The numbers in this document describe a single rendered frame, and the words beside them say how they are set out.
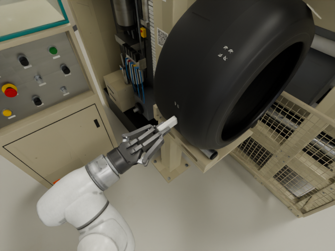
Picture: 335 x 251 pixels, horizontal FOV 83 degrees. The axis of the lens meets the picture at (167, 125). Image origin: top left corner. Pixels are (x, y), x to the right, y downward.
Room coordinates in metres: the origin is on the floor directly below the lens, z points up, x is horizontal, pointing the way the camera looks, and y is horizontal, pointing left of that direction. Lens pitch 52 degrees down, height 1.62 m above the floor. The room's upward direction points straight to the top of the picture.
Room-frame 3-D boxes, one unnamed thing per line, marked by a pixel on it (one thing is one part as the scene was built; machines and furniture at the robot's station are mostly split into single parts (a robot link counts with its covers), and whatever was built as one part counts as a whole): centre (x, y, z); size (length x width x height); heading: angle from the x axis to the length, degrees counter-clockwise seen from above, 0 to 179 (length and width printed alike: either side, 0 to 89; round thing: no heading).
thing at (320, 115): (0.64, -0.60, 0.65); 0.90 x 0.02 x 0.70; 38
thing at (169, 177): (0.81, -0.03, 0.01); 0.27 x 0.27 x 0.02; 38
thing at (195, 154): (0.54, -0.09, 0.83); 0.36 x 0.09 x 0.06; 38
